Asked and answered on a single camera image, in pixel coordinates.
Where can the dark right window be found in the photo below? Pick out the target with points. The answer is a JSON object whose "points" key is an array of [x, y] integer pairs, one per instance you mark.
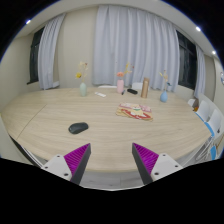
{"points": [[188, 62]]}

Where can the large white centre curtain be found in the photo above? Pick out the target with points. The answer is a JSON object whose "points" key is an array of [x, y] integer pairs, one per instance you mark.
{"points": [[135, 39]]}

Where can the white remote control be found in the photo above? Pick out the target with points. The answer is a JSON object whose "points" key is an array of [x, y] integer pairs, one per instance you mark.
{"points": [[100, 94]]}

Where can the white chair behind table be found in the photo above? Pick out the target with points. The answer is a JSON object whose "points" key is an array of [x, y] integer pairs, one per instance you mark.
{"points": [[137, 86]]}

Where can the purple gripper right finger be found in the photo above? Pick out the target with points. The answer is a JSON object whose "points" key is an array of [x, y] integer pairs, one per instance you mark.
{"points": [[153, 166]]}

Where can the dark window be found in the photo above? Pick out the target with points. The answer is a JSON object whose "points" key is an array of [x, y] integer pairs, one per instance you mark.
{"points": [[33, 64], [188, 62]]}

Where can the white left curtain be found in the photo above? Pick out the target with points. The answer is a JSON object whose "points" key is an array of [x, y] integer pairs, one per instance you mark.
{"points": [[46, 51]]}

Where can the green vase with flowers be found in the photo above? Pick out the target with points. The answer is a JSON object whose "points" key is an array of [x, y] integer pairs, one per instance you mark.
{"points": [[81, 74]]}

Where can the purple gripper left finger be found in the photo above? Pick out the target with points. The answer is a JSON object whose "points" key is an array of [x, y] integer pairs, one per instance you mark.
{"points": [[71, 166]]}

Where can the white right curtain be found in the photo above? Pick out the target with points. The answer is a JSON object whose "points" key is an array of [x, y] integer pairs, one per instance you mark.
{"points": [[201, 73]]}

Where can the white chair near right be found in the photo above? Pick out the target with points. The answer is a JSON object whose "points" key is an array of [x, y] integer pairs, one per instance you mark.
{"points": [[214, 126]]}

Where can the white chair far right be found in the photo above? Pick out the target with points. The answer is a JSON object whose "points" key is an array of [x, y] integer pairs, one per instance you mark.
{"points": [[203, 111]]}

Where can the black small case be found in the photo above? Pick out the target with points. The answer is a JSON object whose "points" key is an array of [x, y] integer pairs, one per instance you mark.
{"points": [[132, 91]]}

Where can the pink vase with flowers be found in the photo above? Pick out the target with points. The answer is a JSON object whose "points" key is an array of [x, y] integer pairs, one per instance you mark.
{"points": [[120, 77]]}

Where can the dark left window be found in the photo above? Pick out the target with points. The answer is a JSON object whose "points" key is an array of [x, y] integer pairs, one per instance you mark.
{"points": [[33, 64]]}

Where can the black computer mouse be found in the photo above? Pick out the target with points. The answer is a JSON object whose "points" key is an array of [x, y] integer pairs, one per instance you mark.
{"points": [[77, 128]]}

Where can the colourful printed mouse pad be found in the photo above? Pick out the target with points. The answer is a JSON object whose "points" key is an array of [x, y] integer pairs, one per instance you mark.
{"points": [[135, 111]]}

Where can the tan cylindrical bottle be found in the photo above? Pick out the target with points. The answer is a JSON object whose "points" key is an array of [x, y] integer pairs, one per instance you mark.
{"points": [[145, 87]]}

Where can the white chair back centre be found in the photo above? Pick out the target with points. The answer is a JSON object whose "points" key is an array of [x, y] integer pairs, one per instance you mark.
{"points": [[107, 86]]}

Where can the blue vase with flowers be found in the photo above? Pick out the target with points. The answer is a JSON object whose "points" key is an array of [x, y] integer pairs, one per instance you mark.
{"points": [[164, 96]]}

